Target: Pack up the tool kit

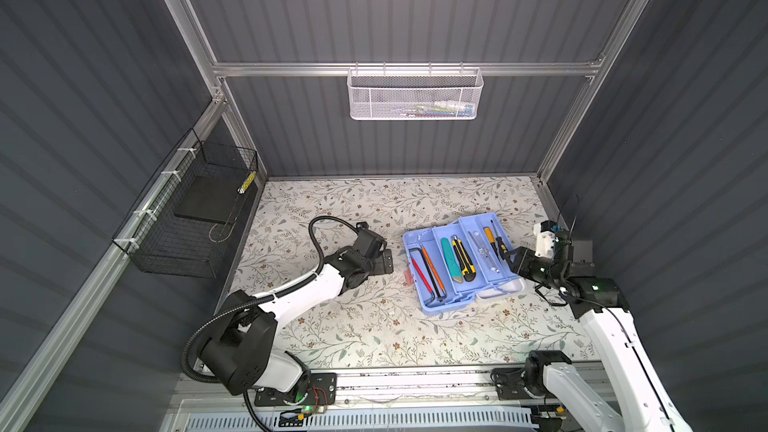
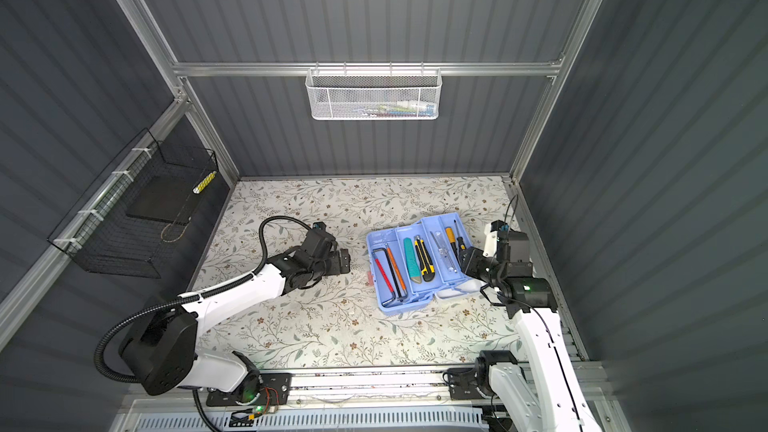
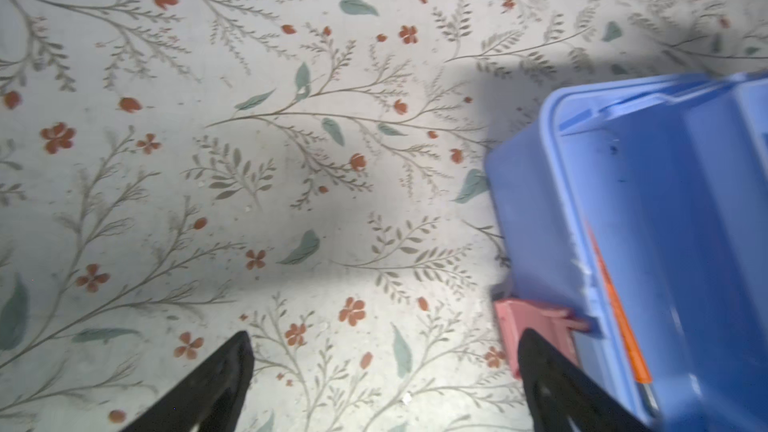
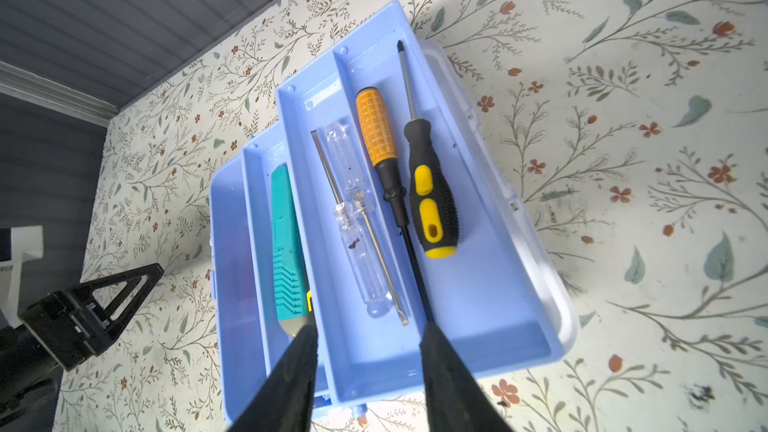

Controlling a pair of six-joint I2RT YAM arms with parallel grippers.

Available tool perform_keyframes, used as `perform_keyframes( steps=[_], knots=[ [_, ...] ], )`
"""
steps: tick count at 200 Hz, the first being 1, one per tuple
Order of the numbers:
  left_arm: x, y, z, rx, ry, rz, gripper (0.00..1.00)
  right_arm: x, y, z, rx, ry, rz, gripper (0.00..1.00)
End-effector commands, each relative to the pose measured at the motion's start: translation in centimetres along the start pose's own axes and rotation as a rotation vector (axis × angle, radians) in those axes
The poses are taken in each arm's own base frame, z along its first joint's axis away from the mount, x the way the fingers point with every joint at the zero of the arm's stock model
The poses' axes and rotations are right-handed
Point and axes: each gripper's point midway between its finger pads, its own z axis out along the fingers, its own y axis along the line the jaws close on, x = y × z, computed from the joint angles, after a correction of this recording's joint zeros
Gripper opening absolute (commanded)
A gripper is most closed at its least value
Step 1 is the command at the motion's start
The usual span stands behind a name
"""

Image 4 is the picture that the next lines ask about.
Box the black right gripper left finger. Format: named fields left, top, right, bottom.
left=228, top=324, right=318, bottom=431

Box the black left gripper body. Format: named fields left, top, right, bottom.
left=1, top=287, right=114, bottom=414

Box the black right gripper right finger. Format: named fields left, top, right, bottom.
left=420, top=322, right=512, bottom=431

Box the teal handle tool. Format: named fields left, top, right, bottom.
left=271, top=164, right=314, bottom=337

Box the clear handle screwdriver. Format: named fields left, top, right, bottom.
left=311, top=122, right=409, bottom=326

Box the black yellow small screwdriver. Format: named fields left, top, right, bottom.
left=397, top=41, right=459, bottom=259

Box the white blue tool box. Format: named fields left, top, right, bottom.
left=210, top=1, right=580, bottom=422

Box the orange handle screwdriver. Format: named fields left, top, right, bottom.
left=355, top=87, right=435, bottom=323

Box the aluminium frame corner post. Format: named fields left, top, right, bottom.
left=1, top=62, right=119, bottom=128

